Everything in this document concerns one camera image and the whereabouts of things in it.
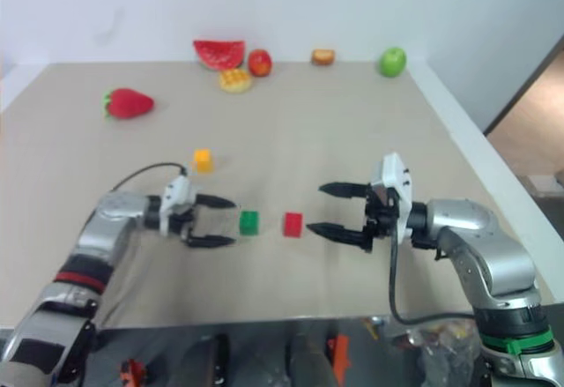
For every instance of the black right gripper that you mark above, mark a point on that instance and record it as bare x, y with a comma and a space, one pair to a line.
377, 213

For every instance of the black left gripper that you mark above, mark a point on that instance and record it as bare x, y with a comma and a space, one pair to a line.
183, 221

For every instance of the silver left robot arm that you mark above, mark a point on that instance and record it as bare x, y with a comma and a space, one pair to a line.
94, 246

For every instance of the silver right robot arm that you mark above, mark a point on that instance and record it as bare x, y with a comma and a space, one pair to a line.
489, 263

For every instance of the green cube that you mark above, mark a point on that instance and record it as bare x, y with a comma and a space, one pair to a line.
249, 222

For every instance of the red cube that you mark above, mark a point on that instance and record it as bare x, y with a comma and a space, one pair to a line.
293, 225

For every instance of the yellow cube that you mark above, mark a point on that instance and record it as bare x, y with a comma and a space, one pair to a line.
203, 161

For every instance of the orange black tool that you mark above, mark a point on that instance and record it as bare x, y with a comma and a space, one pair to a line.
134, 371
341, 352

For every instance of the yellow toy pineapple slice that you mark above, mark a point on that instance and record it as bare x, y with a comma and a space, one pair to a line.
235, 81

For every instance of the red toy strawberry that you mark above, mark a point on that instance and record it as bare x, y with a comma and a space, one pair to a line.
128, 103

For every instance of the brown toy bread piece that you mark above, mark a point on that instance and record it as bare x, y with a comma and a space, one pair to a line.
323, 57

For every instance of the green toy apple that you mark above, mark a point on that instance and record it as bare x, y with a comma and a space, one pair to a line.
392, 62

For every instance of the red toy apple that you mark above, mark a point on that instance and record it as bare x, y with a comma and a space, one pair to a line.
259, 63

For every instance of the toy watermelon slice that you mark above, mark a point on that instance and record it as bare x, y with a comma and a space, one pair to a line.
219, 53

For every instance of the clear plastic bag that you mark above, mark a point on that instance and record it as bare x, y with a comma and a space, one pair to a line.
445, 347

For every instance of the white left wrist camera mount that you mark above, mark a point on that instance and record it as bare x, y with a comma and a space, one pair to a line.
175, 195

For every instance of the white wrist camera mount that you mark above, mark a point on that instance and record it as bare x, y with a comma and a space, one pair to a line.
175, 195
398, 184

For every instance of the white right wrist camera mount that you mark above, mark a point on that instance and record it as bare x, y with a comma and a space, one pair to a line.
398, 184

